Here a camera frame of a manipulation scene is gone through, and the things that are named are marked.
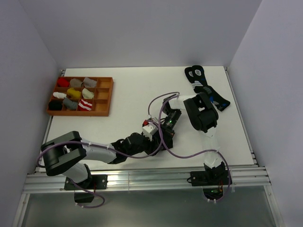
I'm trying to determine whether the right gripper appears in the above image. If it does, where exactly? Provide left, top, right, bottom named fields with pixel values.
left=157, top=109, right=182, bottom=148

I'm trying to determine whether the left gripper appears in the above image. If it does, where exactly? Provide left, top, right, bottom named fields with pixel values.
left=126, top=132, right=163, bottom=157

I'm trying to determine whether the red white striped sock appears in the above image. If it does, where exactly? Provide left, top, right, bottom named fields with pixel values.
left=78, top=99, right=93, bottom=111

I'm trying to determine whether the orange compartment tray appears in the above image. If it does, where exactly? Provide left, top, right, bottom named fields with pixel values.
left=47, top=76, right=114, bottom=116

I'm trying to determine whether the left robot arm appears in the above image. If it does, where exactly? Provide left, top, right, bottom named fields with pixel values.
left=37, top=131, right=163, bottom=189

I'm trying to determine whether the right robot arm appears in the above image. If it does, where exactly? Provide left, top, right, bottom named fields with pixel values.
left=160, top=92, right=226, bottom=184

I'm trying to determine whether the black patterned sock pair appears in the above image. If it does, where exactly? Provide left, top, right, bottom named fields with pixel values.
left=184, top=65, right=231, bottom=112

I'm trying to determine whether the cream rolled sock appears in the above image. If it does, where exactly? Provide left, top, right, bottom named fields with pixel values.
left=82, top=88, right=94, bottom=99

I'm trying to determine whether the dark grey rolled sock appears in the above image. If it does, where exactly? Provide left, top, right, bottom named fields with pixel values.
left=63, top=98, right=78, bottom=111

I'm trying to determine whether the grey rolled sock top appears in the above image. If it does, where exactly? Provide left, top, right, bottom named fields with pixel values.
left=83, top=77, right=97, bottom=88

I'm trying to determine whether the yellow rolled sock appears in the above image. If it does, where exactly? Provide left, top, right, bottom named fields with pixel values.
left=67, top=87, right=81, bottom=99

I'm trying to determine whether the taupe rolled sock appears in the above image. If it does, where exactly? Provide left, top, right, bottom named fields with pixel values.
left=70, top=78, right=83, bottom=87

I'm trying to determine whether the black rolled sock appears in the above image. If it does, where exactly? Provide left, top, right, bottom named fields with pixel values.
left=48, top=100, right=63, bottom=111

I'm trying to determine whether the white rolled sock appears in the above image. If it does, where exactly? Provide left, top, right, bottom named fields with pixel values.
left=53, top=92, right=67, bottom=99

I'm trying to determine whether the red rolled sock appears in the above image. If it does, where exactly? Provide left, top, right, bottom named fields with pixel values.
left=57, top=78, right=70, bottom=87

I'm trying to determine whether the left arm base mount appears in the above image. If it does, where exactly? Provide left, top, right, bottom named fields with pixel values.
left=64, top=175, right=107, bottom=205

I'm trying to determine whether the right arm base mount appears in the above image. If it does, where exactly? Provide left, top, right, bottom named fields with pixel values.
left=187, top=169, right=232, bottom=202

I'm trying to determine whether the aluminium rail frame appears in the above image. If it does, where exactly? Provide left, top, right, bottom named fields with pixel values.
left=13, top=66, right=285, bottom=227

